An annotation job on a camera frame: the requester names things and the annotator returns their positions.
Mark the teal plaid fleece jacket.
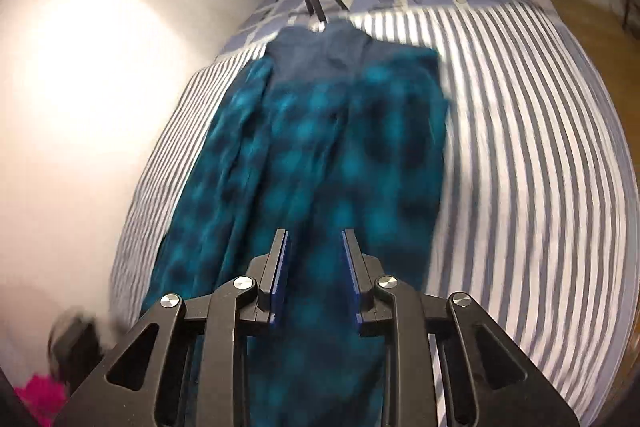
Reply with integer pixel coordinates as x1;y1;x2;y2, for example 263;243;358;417
140;19;451;427

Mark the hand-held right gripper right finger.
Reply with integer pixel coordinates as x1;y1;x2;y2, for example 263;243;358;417
341;229;581;427

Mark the blue white striped bed cover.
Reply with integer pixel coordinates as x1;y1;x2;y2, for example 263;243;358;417
107;0;640;427

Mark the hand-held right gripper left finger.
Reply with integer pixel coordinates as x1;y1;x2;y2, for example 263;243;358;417
52;229;291;427

